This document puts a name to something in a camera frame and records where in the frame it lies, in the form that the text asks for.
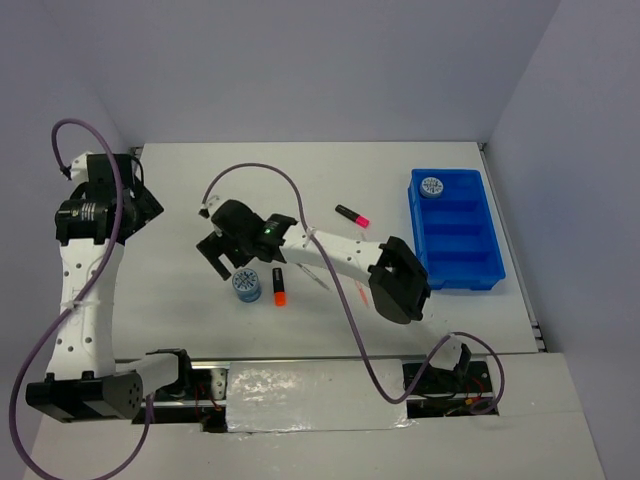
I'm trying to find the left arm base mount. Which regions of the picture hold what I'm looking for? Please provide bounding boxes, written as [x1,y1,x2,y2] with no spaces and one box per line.
[151,366,229,433]

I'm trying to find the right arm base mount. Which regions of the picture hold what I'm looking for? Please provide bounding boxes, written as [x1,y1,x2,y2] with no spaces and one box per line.
[406,361,494,419]

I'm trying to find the orange cap black highlighter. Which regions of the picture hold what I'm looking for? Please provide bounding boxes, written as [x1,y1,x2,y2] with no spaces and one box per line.
[272,267,287,307]

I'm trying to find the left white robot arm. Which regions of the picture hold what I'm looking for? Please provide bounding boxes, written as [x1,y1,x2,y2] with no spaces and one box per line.
[25,152,196,423]

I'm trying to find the pink cap black highlighter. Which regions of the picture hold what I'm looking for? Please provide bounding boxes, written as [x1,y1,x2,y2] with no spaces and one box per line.
[335,204,370,228]

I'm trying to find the aluminium table edge rail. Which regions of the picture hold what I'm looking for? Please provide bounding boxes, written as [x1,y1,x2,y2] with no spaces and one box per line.
[477,142,549,353]

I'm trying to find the blue plastic compartment tray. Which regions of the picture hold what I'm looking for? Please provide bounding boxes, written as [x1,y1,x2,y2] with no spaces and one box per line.
[408,169,506,291]

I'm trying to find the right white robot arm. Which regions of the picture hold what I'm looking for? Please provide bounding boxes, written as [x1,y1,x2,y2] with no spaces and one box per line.
[196,199,431,325]

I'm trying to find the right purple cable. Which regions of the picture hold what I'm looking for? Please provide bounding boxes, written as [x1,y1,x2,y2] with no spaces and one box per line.
[200,162,506,416]

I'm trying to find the white foil covered panel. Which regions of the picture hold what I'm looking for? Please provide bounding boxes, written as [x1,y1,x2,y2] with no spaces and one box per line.
[226,360,411,433]

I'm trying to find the slim silver pen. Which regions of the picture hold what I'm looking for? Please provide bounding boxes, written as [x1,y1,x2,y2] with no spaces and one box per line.
[296,263,331,292]

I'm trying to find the blue round tape tin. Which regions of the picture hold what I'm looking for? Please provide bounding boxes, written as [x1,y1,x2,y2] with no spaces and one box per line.
[231,268,262,303]

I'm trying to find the red transparent pen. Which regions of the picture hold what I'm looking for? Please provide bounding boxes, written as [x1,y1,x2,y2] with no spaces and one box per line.
[354,280,370,309]

